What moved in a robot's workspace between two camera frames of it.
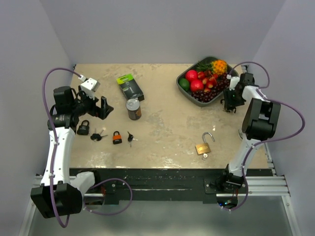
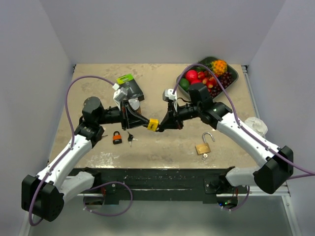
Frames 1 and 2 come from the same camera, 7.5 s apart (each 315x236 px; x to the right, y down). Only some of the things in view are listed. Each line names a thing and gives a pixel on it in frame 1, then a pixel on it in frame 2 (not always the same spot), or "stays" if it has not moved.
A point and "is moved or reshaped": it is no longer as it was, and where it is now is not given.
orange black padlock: (117, 138) stays
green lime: (184, 83) stays
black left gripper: (97, 111) -> (126, 121)
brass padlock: (204, 148) stays
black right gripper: (229, 102) -> (172, 120)
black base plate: (172, 184) stays
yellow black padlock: (229, 110) is moved or reshaped
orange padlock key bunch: (130, 138) stays
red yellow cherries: (209, 80) stays
